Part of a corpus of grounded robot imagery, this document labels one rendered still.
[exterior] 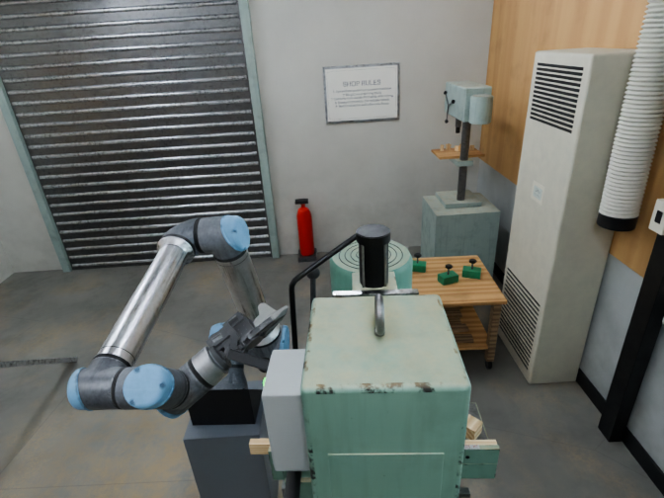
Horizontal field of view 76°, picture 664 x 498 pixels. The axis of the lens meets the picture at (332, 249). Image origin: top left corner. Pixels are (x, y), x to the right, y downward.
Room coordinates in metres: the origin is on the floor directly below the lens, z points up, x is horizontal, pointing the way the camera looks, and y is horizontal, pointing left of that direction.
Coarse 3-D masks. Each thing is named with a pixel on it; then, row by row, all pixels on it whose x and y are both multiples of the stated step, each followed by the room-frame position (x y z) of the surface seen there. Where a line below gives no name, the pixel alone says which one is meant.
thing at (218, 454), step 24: (192, 432) 1.21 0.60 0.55; (216, 432) 1.21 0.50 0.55; (240, 432) 1.20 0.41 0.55; (264, 432) 1.26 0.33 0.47; (192, 456) 1.18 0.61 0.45; (216, 456) 1.18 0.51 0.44; (240, 456) 1.18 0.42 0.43; (264, 456) 1.19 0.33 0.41; (216, 480) 1.18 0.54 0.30; (240, 480) 1.18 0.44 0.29; (264, 480) 1.18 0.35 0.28
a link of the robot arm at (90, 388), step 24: (168, 240) 1.19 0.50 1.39; (192, 240) 1.22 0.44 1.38; (168, 264) 1.10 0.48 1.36; (144, 288) 1.00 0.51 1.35; (168, 288) 1.04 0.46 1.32; (144, 312) 0.92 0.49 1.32; (120, 336) 0.83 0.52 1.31; (144, 336) 0.87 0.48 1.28; (96, 360) 0.77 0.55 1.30; (120, 360) 0.77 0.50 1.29; (72, 384) 0.71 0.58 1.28; (96, 384) 0.70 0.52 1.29; (96, 408) 0.69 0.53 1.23; (120, 408) 0.68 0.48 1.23
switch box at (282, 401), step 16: (288, 352) 0.53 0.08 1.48; (304, 352) 0.53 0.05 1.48; (272, 368) 0.50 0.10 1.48; (288, 368) 0.50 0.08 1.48; (272, 384) 0.46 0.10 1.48; (288, 384) 0.46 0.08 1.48; (272, 400) 0.44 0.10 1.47; (288, 400) 0.44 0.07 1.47; (272, 416) 0.44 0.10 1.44; (288, 416) 0.44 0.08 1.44; (272, 432) 0.44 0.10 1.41; (288, 432) 0.44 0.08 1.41; (304, 432) 0.44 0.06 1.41; (272, 448) 0.44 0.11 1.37; (288, 448) 0.44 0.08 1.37; (304, 448) 0.44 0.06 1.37; (288, 464) 0.44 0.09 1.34; (304, 464) 0.44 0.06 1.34
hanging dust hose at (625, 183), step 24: (648, 0) 1.80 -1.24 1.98; (648, 24) 1.78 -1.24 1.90; (648, 48) 1.75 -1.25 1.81; (648, 72) 1.73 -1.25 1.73; (624, 96) 1.81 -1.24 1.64; (648, 96) 1.72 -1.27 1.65; (624, 120) 1.76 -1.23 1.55; (648, 120) 1.71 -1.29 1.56; (624, 144) 1.74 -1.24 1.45; (648, 144) 1.71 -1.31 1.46; (624, 168) 1.72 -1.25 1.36; (648, 168) 1.72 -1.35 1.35; (624, 192) 1.70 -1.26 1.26; (600, 216) 1.77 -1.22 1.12; (624, 216) 1.69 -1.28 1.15
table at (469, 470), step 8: (472, 408) 0.92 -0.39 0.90; (480, 416) 0.89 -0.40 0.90; (464, 464) 0.74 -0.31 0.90; (472, 464) 0.74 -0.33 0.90; (480, 464) 0.74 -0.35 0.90; (488, 464) 0.74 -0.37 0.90; (496, 464) 0.74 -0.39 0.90; (272, 472) 0.78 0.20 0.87; (280, 472) 0.77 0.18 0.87; (464, 472) 0.74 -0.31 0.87; (472, 472) 0.74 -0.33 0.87; (480, 472) 0.74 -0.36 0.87; (488, 472) 0.74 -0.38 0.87
